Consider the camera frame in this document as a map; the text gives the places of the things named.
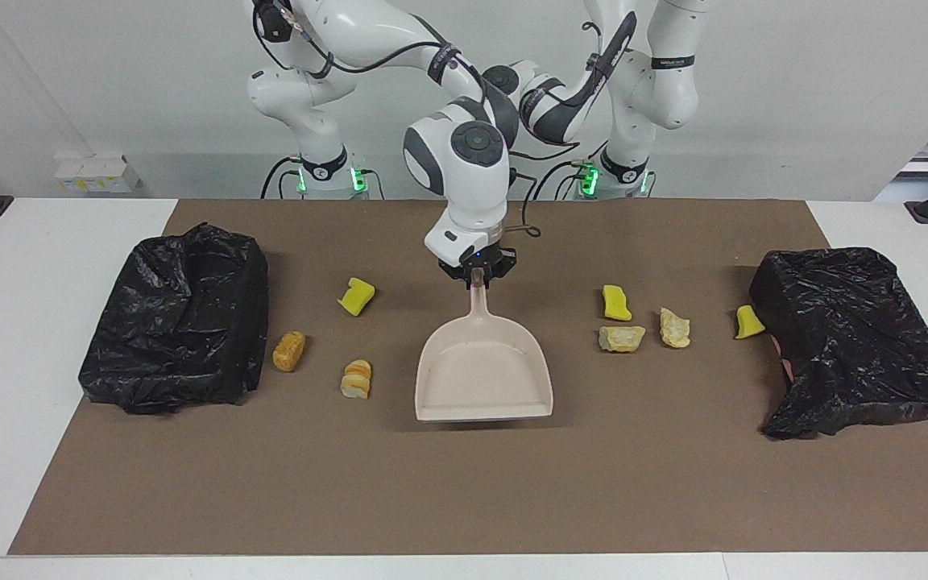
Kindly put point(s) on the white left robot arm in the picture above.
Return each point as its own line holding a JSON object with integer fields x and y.
{"x": 665, "y": 89}

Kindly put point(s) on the black bag lined bin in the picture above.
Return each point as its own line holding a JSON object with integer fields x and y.
{"x": 174, "y": 322}

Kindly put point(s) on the beige plastic dustpan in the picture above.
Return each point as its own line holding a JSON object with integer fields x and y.
{"x": 480, "y": 379}

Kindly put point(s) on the brown bread roll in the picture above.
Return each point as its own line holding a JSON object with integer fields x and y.
{"x": 288, "y": 351}

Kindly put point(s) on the brown table mat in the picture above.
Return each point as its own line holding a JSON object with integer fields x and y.
{"x": 464, "y": 483}

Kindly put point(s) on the black bag over pink bin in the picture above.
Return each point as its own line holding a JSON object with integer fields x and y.
{"x": 859, "y": 338}

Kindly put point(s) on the white power strip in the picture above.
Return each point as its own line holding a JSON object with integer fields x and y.
{"x": 93, "y": 173}

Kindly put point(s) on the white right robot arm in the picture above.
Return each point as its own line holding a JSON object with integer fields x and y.
{"x": 464, "y": 153}

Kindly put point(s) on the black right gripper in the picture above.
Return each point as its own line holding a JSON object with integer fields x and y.
{"x": 496, "y": 259}

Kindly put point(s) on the yellow sponge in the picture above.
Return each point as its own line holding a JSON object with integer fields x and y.
{"x": 747, "y": 322}
{"x": 616, "y": 303}
{"x": 357, "y": 296}

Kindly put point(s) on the striped croissant piece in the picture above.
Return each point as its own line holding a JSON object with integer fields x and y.
{"x": 356, "y": 379}

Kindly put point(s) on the pink bin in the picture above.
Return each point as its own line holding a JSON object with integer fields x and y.
{"x": 785, "y": 362}

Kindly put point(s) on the pale bread piece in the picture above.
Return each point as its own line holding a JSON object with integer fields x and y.
{"x": 621, "y": 339}
{"x": 674, "y": 329}

